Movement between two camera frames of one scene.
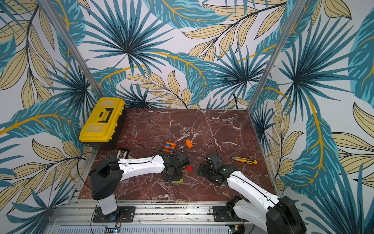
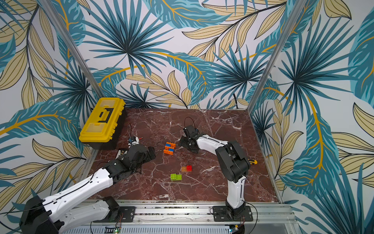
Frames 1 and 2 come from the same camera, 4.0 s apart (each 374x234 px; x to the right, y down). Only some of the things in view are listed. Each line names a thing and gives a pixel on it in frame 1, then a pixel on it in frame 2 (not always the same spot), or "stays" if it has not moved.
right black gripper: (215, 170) -> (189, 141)
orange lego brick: (172, 144) stays
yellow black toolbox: (102, 130) stays
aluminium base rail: (153, 216) stays
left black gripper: (179, 176) -> (147, 157)
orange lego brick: (167, 151) stays
